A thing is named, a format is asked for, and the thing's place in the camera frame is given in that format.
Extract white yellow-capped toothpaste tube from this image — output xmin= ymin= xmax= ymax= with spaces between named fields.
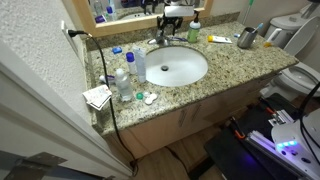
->
xmin=206 ymin=34 xmax=234 ymax=45

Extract black orange clamp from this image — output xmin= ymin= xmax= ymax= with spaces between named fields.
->
xmin=259 ymin=97 xmax=278 ymax=117
xmin=229 ymin=116 xmax=248 ymax=141

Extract white orange-capped tube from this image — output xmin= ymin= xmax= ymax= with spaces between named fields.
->
xmin=263 ymin=27 xmax=283 ymax=48

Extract wood framed wall mirror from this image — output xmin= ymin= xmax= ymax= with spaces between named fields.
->
xmin=71 ymin=0 xmax=215 ymax=38

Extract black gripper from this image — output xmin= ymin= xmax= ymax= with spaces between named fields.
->
xmin=156 ymin=14 xmax=184 ymax=37

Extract white door frame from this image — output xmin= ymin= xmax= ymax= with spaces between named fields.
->
xmin=0 ymin=39 xmax=134 ymax=180

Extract white oval sink basin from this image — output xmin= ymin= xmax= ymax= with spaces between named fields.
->
xmin=145 ymin=45 xmax=210 ymax=88

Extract purple white small item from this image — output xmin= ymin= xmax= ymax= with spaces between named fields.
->
xmin=98 ymin=74 xmax=117 ymax=85

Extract metal cabinet door handle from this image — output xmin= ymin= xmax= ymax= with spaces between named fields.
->
xmin=191 ymin=103 xmax=202 ymax=123
xmin=177 ymin=107 xmax=189 ymax=128

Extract white toilet lid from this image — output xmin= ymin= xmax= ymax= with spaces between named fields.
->
xmin=282 ymin=15 xmax=320 ymax=57

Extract clear plastic water bottle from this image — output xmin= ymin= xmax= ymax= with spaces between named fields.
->
xmin=114 ymin=67 xmax=135 ymax=103

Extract metal door hinge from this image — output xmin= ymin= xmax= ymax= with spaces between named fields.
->
xmin=2 ymin=151 xmax=68 ymax=180

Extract white paper card packets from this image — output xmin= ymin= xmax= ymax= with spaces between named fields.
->
xmin=81 ymin=83 xmax=114 ymax=112

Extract black robot cart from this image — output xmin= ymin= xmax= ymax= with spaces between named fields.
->
xmin=203 ymin=92 xmax=320 ymax=180

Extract light wood vanity cabinet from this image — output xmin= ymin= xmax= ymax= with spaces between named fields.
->
xmin=99 ymin=73 xmax=278 ymax=162

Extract chrome faucet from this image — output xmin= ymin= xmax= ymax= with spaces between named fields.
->
xmin=147 ymin=29 xmax=188 ymax=47

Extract green soap pump bottle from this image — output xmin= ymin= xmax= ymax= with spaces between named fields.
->
xmin=186 ymin=9 xmax=202 ymax=44

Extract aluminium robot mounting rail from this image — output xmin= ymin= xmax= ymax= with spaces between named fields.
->
xmin=245 ymin=109 xmax=320 ymax=180

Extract small blue case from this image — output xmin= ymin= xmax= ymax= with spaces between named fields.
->
xmin=111 ymin=46 xmax=124 ymax=55

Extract white toilet bowl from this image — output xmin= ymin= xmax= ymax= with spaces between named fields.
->
xmin=259 ymin=61 xmax=320 ymax=102

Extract black power cable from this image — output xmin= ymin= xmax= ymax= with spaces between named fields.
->
xmin=67 ymin=28 xmax=140 ymax=178

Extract grey metal cup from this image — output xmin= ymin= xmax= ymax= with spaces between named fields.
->
xmin=236 ymin=26 xmax=260 ymax=50

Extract blue toothbrush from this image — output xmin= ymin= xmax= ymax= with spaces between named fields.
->
xmin=251 ymin=22 xmax=265 ymax=35

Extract small white blue-capped bottle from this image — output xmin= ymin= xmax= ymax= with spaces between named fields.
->
xmin=125 ymin=51 xmax=139 ymax=76

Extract white wall outlet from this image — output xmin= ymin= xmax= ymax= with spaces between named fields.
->
xmin=60 ymin=20 xmax=80 ymax=55

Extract tall white tube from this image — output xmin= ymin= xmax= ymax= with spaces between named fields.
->
xmin=132 ymin=47 xmax=148 ymax=84

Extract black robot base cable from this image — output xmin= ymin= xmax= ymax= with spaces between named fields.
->
xmin=297 ymin=81 xmax=320 ymax=158

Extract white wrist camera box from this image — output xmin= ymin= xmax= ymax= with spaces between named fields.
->
xmin=163 ymin=4 xmax=195 ymax=18

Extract white contact lens case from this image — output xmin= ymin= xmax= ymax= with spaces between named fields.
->
xmin=143 ymin=90 xmax=159 ymax=107

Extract white toilet tank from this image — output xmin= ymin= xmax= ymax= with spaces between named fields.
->
xmin=264 ymin=12 xmax=312 ymax=48

